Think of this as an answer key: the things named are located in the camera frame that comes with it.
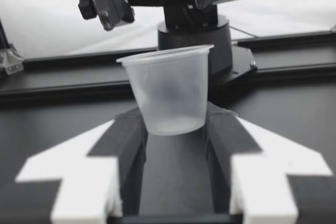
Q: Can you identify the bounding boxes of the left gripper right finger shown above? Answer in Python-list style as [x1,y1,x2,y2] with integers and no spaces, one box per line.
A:
[206,102,336,224]

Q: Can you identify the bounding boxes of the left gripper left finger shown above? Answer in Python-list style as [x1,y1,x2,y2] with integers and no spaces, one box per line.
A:
[0,105,149,224]

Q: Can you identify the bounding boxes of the small clear plastic cup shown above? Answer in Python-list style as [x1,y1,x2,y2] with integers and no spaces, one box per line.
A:
[115,44,215,137]

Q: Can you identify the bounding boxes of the black frame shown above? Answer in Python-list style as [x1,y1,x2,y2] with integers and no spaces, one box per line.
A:
[0,16,336,107]

